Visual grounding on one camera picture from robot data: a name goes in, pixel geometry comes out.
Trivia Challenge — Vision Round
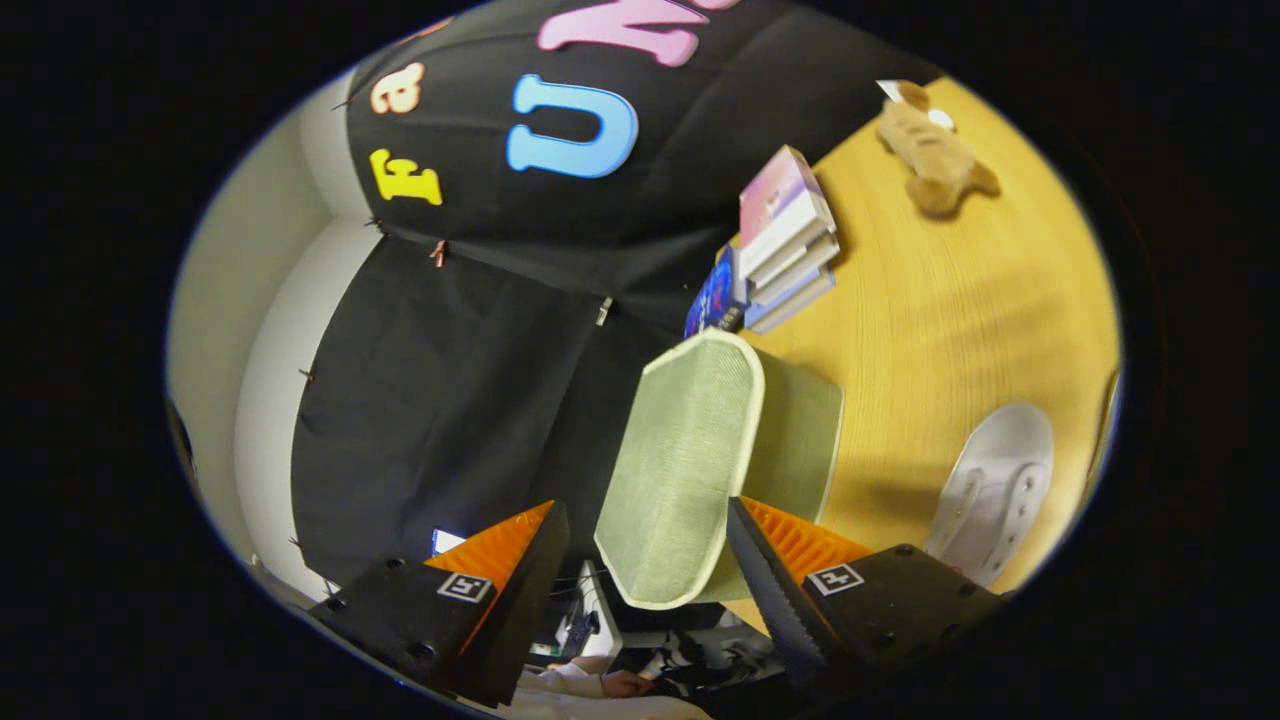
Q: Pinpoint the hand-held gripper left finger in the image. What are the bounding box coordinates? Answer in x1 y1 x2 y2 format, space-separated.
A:
308 500 572 708

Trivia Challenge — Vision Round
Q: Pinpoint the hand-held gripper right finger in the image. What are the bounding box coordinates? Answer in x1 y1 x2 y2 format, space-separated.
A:
726 496 1008 696

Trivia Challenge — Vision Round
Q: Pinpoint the green fabric storage box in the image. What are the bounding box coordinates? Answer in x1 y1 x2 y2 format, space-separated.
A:
595 328 846 611

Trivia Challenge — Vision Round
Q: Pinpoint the white canvas shoe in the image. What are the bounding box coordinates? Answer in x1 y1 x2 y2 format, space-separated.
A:
925 403 1056 589

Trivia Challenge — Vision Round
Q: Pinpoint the black backdrop cloth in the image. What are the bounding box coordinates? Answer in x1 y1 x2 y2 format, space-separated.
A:
290 0 946 591

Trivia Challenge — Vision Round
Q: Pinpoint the white paperback book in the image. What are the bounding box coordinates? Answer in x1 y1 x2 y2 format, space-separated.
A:
745 265 836 334
745 232 841 291

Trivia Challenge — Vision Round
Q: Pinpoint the blue cover book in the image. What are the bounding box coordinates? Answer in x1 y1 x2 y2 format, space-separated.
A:
685 245 746 338

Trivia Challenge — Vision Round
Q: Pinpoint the pink cover book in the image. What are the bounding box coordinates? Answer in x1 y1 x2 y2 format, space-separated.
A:
738 145 836 276

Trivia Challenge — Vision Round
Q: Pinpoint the brown plush toy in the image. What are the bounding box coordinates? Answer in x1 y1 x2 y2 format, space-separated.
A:
875 80 1001 218

